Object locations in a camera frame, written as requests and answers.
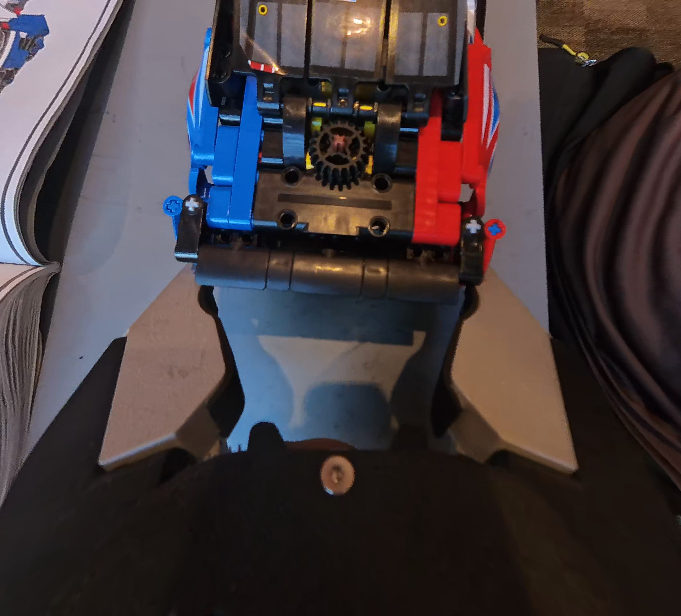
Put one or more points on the instruction booklet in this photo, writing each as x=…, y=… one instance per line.
x=53, y=68

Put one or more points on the toy brick race car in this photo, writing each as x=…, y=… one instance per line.
x=330, y=201

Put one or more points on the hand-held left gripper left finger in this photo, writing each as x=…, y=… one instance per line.
x=159, y=387

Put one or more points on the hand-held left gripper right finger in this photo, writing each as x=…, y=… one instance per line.
x=510, y=387

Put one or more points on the person's dark sweater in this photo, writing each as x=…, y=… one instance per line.
x=612, y=227

